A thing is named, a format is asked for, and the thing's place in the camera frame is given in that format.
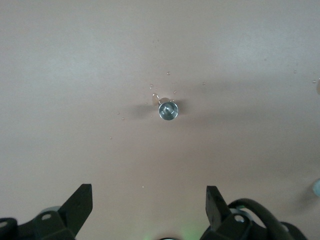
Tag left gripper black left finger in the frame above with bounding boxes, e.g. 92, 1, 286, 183
0, 183, 94, 240

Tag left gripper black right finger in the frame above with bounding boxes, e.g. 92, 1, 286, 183
199, 185, 309, 240

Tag steel double-ended jigger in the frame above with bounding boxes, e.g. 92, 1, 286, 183
157, 98, 179, 122

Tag translucent yellow-green bottle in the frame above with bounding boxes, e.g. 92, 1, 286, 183
311, 177, 320, 197

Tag small brown liquid drips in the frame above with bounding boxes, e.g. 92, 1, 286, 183
149, 83, 162, 106

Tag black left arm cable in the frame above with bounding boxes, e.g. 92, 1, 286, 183
228, 198, 295, 240

